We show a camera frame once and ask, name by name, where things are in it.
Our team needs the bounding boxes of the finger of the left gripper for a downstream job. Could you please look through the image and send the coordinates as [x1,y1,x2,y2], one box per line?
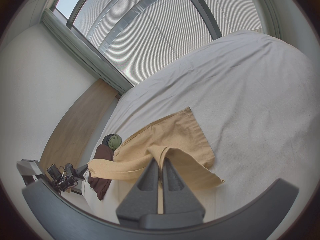
[76,164,89,177]

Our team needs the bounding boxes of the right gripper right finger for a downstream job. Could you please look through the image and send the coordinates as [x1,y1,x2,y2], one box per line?
[162,157,206,219]

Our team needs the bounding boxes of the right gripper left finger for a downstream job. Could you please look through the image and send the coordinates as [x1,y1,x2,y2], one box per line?
[115,158,160,221]

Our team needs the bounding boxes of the tan shorts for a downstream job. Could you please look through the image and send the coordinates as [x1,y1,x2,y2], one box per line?
[87,106,226,214]

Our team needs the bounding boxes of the bed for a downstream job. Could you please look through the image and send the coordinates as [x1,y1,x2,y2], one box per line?
[39,29,319,225]

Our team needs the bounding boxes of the brown garment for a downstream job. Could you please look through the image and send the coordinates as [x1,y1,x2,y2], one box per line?
[87,144,114,201]

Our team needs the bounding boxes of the green garment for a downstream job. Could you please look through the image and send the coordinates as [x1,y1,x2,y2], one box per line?
[108,133,123,152]

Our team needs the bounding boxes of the grey-green curtain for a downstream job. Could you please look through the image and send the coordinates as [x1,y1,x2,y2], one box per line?
[41,9,135,95]
[250,0,283,39]

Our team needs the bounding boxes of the window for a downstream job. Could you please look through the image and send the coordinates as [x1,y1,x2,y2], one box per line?
[54,0,263,87]

